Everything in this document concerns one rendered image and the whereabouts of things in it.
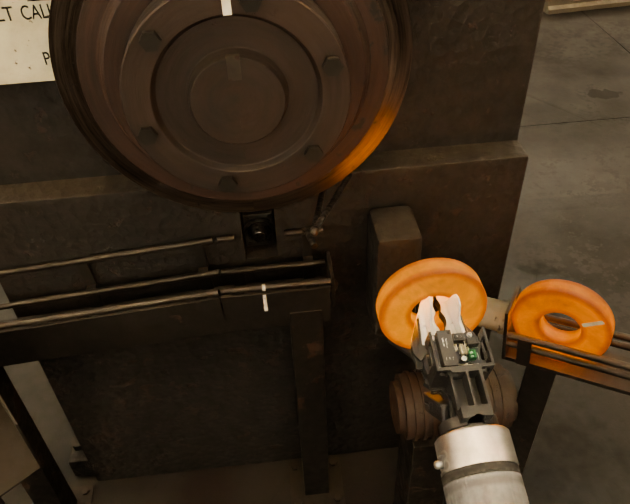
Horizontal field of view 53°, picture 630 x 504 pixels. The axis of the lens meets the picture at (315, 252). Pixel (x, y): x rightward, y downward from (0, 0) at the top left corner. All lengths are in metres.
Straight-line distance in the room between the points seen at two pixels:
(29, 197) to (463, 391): 0.76
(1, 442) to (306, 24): 0.80
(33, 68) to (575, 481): 1.49
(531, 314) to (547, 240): 1.33
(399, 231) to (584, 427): 0.98
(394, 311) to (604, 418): 1.12
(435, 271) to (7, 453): 0.72
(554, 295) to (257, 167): 0.50
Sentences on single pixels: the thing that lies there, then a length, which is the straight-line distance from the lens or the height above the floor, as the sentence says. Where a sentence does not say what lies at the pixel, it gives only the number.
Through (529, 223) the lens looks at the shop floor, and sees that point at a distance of 2.47.
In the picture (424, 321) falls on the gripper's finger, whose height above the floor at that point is 0.84.
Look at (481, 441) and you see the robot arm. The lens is 0.77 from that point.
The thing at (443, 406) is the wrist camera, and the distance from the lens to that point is 0.83.
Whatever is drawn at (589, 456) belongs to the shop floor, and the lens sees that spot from 1.85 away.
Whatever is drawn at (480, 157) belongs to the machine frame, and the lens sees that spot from 1.15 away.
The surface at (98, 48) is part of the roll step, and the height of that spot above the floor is 1.17.
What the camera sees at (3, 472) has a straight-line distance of 1.14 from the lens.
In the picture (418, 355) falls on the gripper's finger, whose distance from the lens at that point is 0.86.
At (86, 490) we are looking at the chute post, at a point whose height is 0.02.
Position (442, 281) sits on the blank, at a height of 0.89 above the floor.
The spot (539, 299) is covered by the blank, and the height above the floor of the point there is 0.75.
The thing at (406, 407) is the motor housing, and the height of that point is 0.52.
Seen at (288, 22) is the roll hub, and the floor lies 1.21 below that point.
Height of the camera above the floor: 1.48
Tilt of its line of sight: 41 degrees down
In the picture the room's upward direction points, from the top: 3 degrees counter-clockwise
